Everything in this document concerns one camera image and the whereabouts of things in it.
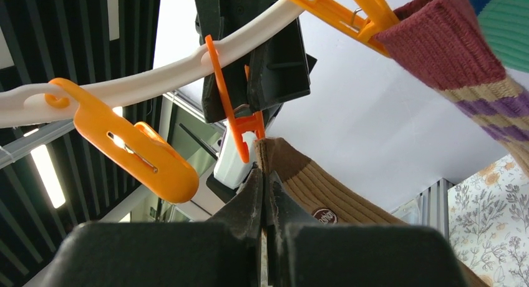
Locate orange hanger clip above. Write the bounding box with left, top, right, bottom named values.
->
left=45, top=78, right=199, bottom=203
left=289, top=0, right=399, bottom=57
left=204, top=34, right=266, bottom=165

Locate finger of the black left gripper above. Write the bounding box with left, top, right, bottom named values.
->
left=195, top=0, right=248, bottom=123
left=247, top=18, right=317, bottom=112

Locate green and blue sock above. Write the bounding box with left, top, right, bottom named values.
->
left=469, top=0, right=528, bottom=73

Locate brown ribbed sock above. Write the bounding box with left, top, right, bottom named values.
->
left=254, top=138, right=485, bottom=286

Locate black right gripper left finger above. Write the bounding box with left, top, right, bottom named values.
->
left=42, top=169, right=263, bottom=286

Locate white round clip hanger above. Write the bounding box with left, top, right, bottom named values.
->
left=1, top=0, right=304, bottom=128

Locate maroon purple striped tan sock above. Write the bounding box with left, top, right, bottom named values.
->
left=375, top=0, right=528, bottom=172

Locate floral table mat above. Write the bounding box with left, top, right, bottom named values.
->
left=448, top=155, right=528, bottom=286

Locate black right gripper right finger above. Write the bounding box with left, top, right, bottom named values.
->
left=264, top=173, right=469, bottom=286

